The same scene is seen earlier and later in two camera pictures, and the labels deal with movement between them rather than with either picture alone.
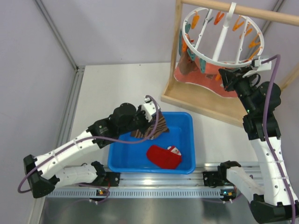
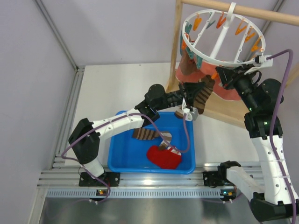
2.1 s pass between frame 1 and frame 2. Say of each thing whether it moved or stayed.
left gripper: moved
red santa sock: stayed
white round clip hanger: moved
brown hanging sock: stayed
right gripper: stayed
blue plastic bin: stayed
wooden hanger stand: stayed
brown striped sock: moved
